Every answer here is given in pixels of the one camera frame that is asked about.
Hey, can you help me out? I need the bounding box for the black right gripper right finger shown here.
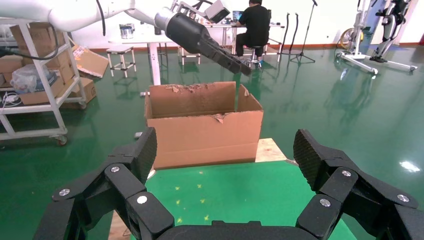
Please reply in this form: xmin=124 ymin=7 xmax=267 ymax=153
xmin=292 ymin=128 xmax=424 ymax=240

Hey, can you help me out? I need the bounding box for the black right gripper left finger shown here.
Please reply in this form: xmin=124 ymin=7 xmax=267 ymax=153
xmin=32 ymin=126 xmax=175 ymax=240

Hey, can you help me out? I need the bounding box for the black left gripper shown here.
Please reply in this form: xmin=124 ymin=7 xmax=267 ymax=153
xmin=164 ymin=12 xmax=253 ymax=77

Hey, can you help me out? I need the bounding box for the large open brown carton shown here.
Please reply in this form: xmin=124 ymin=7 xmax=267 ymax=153
xmin=144 ymin=81 xmax=265 ymax=171

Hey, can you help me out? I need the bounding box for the brown cardboard box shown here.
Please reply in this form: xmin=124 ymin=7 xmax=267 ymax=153
xmin=60 ymin=77 xmax=98 ymax=111
xmin=0 ymin=54 xmax=24 ymax=74
xmin=9 ymin=21 xmax=68 ymax=58
xmin=17 ymin=76 xmax=66 ymax=107

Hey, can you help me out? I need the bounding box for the flattened printed cardboard sheet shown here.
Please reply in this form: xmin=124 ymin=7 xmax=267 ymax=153
xmin=73 ymin=45 xmax=110 ymax=80

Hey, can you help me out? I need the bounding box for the chrome wheeled stool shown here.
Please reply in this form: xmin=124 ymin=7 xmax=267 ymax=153
xmin=242 ymin=44 xmax=267 ymax=69

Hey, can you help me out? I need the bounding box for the white work table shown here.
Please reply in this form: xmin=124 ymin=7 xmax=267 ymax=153
xmin=178 ymin=19 xmax=286 ymax=66

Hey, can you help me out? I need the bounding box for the person in black clothes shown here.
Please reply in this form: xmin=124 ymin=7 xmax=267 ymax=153
xmin=234 ymin=0 xmax=273 ymax=58

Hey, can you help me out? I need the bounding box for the black floor stand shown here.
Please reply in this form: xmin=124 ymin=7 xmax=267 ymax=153
xmin=279 ymin=12 xmax=299 ymax=56

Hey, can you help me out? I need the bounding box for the black tripod stand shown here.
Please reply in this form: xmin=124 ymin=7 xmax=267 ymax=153
xmin=289 ymin=0 xmax=319 ymax=64

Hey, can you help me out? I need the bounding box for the white table with single leg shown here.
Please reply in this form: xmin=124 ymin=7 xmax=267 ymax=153
xmin=108 ymin=32 xmax=177 ymax=87

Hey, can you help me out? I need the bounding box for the metal pot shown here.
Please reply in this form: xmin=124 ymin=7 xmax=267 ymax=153
xmin=118 ymin=22 xmax=136 ymax=40

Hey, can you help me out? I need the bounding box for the small white stool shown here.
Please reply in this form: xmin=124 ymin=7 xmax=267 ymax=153
xmin=106 ymin=45 xmax=138 ymax=79

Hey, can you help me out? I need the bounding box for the green table cloth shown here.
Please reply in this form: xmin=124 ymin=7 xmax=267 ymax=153
xmin=130 ymin=160 xmax=359 ymax=240

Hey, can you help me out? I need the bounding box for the white wheeled shelf cart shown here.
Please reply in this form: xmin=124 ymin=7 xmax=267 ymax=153
xmin=0 ymin=17 xmax=88 ymax=147

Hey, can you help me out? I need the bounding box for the clear plastic bag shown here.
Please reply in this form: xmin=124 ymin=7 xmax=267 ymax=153
xmin=9 ymin=63 xmax=58 ymax=95

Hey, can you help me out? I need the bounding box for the white robot support stand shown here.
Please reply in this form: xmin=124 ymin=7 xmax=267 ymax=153
xmin=335 ymin=0 xmax=419 ymax=76

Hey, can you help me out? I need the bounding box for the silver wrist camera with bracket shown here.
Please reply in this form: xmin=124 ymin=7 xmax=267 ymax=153
xmin=170 ymin=0 xmax=231 ymax=24

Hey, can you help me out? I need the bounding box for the black camera cable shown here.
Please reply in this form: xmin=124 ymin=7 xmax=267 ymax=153
xmin=0 ymin=0 xmax=107 ymax=62

